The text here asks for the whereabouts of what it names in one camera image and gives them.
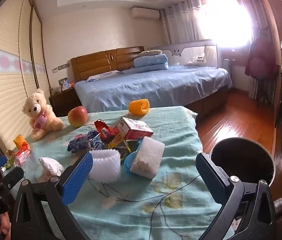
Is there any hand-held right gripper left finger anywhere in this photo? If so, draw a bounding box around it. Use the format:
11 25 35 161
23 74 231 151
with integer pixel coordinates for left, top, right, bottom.
10 152 94 240

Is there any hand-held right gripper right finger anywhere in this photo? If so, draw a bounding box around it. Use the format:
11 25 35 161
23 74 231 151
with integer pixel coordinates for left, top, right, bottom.
195 152 278 240

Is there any white foam fruit net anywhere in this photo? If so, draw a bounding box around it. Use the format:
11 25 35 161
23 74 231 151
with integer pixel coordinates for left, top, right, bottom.
88 149 121 182

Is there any black trash bin white rim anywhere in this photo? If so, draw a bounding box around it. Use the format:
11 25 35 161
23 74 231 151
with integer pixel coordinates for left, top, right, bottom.
210 137 276 187

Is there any person's left hand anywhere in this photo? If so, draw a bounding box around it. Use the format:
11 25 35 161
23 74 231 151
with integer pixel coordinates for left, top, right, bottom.
0 211 12 240

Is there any green yellow wrapper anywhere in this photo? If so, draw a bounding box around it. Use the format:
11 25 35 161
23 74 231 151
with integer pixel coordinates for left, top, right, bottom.
6 150 15 169

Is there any red white packet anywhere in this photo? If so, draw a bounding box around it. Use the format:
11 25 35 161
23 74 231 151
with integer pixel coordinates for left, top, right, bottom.
14 142 31 167

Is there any white crumpled paper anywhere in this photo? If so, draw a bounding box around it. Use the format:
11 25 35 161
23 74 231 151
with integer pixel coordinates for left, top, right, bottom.
39 157 64 182

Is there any small orange foam net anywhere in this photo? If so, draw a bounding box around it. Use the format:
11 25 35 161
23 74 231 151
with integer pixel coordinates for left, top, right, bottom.
13 134 29 150

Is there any dark blue patterned wrapper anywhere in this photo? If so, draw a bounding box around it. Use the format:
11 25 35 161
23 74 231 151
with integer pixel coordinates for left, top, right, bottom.
67 134 91 153

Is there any blue white candy wrapper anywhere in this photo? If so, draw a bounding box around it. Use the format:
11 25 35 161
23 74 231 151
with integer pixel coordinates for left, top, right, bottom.
87 130 105 149

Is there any green floral tablecloth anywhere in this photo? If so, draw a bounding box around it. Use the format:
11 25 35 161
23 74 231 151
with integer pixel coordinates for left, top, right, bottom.
1 106 234 240

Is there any yellow snack bag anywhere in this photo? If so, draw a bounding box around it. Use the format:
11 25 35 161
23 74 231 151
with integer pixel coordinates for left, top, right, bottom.
108 134 131 153

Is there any red wrapper with white logo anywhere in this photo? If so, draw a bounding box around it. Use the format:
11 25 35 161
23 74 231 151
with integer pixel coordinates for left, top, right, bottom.
94 119 116 140

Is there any red yellow apple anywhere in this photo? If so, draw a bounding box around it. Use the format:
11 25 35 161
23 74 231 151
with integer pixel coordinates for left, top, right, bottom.
67 106 89 128

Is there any cream teddy bear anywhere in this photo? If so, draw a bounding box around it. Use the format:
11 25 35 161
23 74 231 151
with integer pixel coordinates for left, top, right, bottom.
22 89 64 141

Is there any white foam block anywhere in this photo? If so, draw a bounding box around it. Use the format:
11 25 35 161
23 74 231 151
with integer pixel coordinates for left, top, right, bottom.
130 137 165 179

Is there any red white carton box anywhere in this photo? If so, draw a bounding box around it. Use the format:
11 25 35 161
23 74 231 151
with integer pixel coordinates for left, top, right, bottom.
116 117 154 140

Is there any dark wooden nightstand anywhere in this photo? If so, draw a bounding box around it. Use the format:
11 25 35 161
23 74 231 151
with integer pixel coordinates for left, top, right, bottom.
49 87 82 117

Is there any cream shutter wardrobe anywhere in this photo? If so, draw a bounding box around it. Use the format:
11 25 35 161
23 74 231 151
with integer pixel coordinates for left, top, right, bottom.
0 0 51 155

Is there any flat blue white pillow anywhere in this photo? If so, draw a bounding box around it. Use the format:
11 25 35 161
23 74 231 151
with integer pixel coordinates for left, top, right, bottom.
87 71 124 82

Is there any bed with blue sheet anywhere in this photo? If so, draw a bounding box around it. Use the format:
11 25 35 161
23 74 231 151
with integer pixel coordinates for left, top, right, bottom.
74 65 233 117

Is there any white radiator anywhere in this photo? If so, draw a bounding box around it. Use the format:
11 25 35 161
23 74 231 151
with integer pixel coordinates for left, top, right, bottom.
222 59 231 78

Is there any wooden headboard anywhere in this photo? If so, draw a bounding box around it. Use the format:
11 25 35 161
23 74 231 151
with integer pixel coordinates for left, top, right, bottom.
71 46 145 83

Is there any red coat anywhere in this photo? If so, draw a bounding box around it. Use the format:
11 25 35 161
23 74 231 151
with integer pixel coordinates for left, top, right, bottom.
245 34 280 79

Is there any folded blue blanket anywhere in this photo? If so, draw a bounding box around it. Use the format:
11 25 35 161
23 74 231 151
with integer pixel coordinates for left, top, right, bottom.
133 54 169 71

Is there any small pale pillow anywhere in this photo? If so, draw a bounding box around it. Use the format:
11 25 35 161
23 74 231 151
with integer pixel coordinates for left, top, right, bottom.
139 50 163 57

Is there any patterned window curtain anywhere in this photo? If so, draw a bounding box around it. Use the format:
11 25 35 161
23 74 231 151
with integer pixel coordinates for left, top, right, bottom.
160 0 203 44
237 0 264 43

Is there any white air conditioner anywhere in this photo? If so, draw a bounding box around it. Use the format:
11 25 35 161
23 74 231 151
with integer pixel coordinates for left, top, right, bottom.
131 7 161 19

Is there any photo frame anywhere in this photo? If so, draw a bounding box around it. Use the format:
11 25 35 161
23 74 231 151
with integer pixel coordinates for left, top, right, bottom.
58 77 69 92

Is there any wall switch panel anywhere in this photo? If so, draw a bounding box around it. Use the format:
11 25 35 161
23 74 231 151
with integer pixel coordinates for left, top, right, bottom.
53 65 71 73

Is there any grey bed guard rail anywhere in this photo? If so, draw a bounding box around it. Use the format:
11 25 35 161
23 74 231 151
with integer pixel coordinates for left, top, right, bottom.
148 39 218 68

